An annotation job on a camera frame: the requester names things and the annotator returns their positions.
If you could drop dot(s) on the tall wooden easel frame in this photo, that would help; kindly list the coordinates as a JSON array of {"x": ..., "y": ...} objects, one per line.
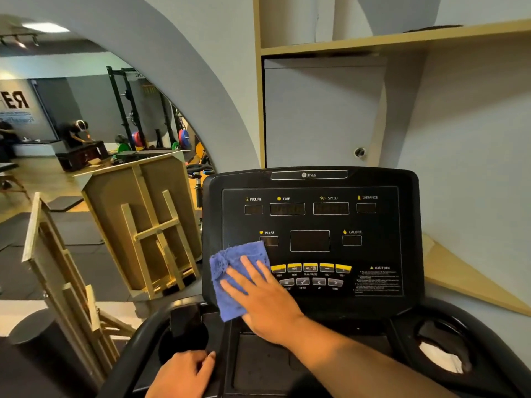
[{"x": 54, "y": 261}]

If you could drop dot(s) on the grey cabinet door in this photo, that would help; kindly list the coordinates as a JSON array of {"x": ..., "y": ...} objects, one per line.
[{"x": 319, "y": 111}]

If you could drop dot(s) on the person's right middle finger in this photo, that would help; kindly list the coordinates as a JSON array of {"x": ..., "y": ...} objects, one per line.
[{"x": 267, "y": 274}]

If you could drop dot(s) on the black track light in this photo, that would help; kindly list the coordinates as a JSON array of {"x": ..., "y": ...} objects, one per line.
[{"x": 18, "y": 38}]

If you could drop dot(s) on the black floor mat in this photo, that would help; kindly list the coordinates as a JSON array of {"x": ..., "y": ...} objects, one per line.
[{"x": 64, "y": 203}]

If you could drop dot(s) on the black foam roller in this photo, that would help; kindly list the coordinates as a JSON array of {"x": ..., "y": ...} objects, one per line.
[{"x": 45, "y": 352}]

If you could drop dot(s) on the round metal door knob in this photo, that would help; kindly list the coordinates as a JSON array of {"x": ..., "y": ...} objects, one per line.
[{"x": 359, "y": 152}]

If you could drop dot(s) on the green weight plate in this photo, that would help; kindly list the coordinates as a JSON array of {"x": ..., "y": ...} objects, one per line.
[{"x": 123, "y": 148}]

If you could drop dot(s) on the large wooden panel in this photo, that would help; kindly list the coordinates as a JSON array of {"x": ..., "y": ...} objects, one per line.
[{"x": 112, "y": 190}]

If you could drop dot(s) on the blue cleaning cloth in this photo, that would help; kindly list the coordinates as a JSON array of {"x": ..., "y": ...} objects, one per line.
[{"x": 233, "y": 261}]

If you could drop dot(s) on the wooden-legged massage table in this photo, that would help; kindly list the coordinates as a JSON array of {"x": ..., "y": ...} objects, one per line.
[{"x": 10, "y": 178}]

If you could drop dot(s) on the white crumpled cloth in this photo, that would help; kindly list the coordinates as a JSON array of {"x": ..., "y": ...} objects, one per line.
[{"x": 439, "y": 357}]

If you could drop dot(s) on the person's right hand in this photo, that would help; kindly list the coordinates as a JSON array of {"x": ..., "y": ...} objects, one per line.
[{"x": 273, "y": 306}]

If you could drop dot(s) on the wall sign with letters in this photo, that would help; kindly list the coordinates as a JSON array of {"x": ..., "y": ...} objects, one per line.
[{"x": 18, "y": 105}]

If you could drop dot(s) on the wooden shelf unit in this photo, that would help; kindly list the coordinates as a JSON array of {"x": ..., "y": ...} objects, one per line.
[{"x": 373, "y": 41}]

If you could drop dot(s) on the black power rack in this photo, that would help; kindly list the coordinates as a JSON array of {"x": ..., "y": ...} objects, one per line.
[{"x": 124, "y": 103}]

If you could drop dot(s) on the ceiling light panel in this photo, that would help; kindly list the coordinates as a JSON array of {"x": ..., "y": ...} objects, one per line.
[{"x": 45, "y": 27}]

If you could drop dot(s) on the blue and red weight plate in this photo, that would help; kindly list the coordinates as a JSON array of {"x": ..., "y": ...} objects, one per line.
[{"x": 183, "y": 138}]

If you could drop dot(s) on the person's right forearm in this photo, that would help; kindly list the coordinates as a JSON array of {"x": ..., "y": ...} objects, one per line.
[{"x": 356, "y": 368}]

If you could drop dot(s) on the black treadmill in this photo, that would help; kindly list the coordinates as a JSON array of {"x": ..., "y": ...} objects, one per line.
[{"x": 373, "y": 178}]

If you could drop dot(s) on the person's left hand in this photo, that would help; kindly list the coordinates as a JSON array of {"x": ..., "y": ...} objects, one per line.
[{"x": 182, "y": 377}]

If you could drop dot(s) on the small wooden easel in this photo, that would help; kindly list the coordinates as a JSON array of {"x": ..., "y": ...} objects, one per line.
[{"x": 155, "y": 232}]

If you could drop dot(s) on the person's right thumb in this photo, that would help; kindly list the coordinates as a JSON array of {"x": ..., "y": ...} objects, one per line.
[{"x": 233, "y": 290}]

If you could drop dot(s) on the person's left thumb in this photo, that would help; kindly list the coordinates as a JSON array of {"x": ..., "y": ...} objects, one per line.
[{"x": 208, "y": 365}]

